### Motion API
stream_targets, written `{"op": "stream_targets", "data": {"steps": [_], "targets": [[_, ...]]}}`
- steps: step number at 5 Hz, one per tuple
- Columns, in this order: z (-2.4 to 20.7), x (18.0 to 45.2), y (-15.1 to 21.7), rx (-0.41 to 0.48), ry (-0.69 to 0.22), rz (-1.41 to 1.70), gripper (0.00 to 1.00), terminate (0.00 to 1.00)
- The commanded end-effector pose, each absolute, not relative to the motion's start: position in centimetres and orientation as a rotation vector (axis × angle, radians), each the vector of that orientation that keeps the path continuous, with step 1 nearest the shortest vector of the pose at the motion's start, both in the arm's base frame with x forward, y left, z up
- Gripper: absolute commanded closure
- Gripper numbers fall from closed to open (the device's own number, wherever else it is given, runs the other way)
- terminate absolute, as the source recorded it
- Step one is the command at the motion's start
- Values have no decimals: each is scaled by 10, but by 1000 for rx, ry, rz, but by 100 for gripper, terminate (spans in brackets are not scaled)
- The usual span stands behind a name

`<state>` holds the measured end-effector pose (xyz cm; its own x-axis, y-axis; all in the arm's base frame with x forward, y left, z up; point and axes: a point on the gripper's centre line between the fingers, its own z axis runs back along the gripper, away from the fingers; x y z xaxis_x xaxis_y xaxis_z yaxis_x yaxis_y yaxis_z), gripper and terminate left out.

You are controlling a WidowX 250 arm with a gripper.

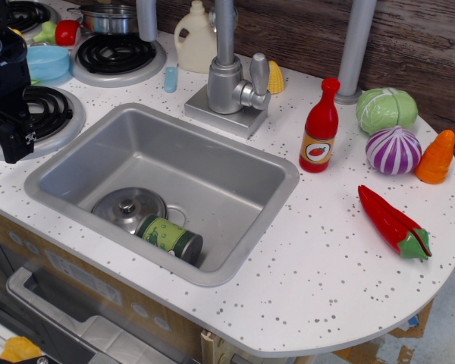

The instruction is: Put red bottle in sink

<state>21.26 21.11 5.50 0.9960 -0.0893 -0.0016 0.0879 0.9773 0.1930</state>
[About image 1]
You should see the black front left burner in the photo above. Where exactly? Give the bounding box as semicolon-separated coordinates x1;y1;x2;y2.
0;86;86;162

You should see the cream toy detergent jug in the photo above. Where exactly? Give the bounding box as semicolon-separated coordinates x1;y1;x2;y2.
174;1;217;74

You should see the black rear left burner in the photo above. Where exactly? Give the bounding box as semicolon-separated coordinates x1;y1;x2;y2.
8;1;59;33

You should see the red toy chili pepper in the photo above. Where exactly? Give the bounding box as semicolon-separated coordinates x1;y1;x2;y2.
358;185;432;260

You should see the green label tin can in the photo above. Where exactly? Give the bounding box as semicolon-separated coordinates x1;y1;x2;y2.
135;214;203;265

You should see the light blue small block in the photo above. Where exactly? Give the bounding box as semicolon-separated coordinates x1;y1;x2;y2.
164;67;177;93

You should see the red toy tomato piece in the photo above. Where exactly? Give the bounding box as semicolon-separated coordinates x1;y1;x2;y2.
55;20;80;47

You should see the light green toy vegetable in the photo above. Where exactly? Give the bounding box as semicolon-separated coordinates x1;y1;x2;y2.
33;20;57;45

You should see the red sauce bottle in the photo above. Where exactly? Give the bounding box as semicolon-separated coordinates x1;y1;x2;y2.
299;77;340;173

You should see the light blue toy bowl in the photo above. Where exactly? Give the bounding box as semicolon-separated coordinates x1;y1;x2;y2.
27;45;70;81

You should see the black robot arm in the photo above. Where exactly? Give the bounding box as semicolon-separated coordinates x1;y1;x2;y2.
0;1;36;164

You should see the orange toy carrot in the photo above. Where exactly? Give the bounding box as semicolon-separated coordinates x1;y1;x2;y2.
415;130;455;184

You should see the steel pot lid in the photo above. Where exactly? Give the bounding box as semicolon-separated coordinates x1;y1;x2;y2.
92;187;168;234

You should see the grey toy sink basin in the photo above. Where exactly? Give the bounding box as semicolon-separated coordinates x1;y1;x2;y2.
25;103;299;286

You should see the yellow toy corn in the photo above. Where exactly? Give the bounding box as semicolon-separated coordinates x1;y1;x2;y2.
268;60;284;94

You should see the black burner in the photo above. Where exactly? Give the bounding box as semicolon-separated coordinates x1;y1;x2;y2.
8;1;59;33
71;35;166;88
0;86;86;162

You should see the green toy cabbage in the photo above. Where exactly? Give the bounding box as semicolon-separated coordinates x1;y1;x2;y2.
356;87;419;136

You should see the black rear right burner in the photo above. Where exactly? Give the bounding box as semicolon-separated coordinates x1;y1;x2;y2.
71;35;166;88

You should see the steel cooking pot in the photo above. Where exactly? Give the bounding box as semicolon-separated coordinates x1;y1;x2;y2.
67;4;139;35

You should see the yellow object bottom left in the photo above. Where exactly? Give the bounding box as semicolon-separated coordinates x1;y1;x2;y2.
0;337;42;363

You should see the grey oven door handle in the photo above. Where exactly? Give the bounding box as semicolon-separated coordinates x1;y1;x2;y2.
6;267;190;363

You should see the grey support pole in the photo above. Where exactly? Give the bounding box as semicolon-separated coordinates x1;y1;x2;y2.
136;0;158;42
335;0;377;105

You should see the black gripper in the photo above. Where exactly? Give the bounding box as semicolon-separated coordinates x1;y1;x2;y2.
0;28;36;164

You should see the grey left support pole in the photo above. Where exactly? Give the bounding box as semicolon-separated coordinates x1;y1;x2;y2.
136;0;158;42

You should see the silver toy faucet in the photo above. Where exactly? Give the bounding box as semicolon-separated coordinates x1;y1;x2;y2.
184;1;271;139

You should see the grey right support pole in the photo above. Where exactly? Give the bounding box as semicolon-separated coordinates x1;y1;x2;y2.
335;0;377;105

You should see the purple toy onion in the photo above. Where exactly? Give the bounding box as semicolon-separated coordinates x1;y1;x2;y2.
366;126;422;175

